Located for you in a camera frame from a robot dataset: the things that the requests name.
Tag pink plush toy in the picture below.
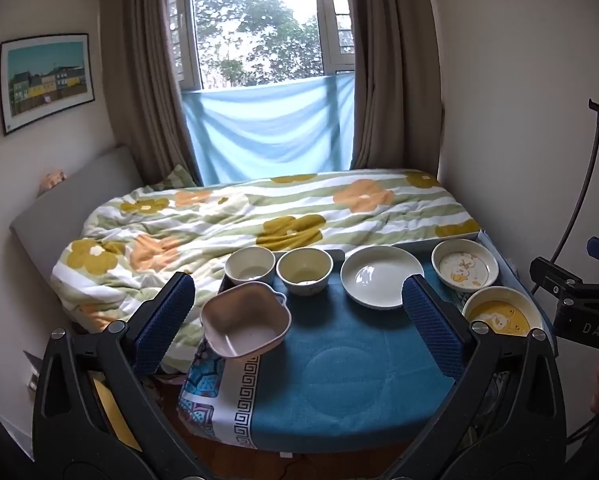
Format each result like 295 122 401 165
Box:
38 171 66 196

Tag small duck print plate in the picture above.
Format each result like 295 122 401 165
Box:
431 239 500 291

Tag teal cloth with patterned border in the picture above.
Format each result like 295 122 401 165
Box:
178 247 555 453

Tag cream round bowl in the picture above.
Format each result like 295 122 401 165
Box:
276 247 334 297

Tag yellow box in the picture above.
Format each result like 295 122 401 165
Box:
92 377 143 453

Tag pink square bowl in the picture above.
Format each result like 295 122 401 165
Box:
200 281 292 359

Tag grey padded headboard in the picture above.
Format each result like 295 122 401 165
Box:
10 146 145 281

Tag floral striped quilt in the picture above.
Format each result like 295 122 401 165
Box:
51 169 483 376

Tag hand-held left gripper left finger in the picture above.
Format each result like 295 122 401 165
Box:
32 272 215 480

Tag white round bowl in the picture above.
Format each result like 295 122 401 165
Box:
224 246 277 285

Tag white round plate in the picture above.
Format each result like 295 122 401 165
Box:
340 245 425 310

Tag light blue cloth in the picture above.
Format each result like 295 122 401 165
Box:
180 72 355 186

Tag yellow duck print bowl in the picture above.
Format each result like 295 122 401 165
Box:
462 286 545 338

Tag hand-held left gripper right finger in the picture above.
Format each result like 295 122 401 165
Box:
402 275 567 480

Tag framed wall picture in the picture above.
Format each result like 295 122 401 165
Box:
0 33 96 137

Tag window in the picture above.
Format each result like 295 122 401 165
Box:
164 0 360 92

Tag black cable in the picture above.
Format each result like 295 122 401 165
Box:
565 410 599 447

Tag green pillow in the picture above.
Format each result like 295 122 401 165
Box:
152 164 198 192

